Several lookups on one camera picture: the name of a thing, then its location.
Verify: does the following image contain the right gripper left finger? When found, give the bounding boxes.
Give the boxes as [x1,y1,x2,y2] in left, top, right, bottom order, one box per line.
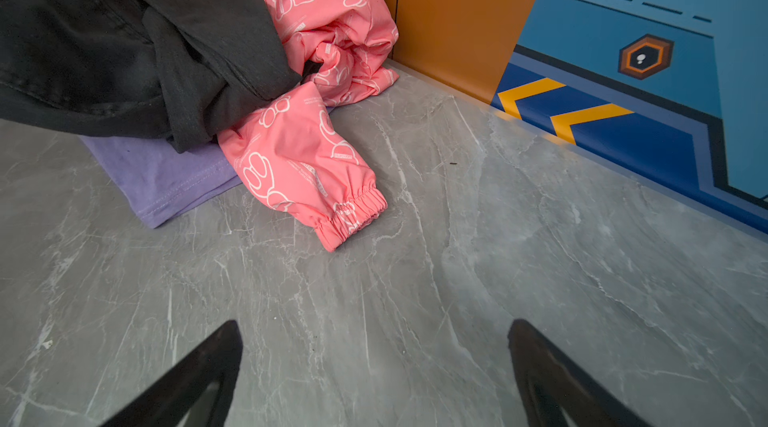
[104,320,243,426]

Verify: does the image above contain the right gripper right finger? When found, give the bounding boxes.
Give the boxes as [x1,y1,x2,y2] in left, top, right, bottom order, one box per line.
[508,318,648,427]

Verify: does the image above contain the purple t-shirt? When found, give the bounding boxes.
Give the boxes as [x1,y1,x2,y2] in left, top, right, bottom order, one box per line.
[80,136,241,228]

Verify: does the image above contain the pink patterned jacket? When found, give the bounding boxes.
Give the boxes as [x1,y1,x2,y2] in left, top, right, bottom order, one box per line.
[218,0,398,251]

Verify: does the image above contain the black sweatshirt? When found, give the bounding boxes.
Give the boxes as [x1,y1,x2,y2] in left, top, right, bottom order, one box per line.
[142,0,301,153]

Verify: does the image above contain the dark grey denim garment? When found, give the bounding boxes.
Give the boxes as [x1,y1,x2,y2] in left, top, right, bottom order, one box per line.
[1,0,171,139]

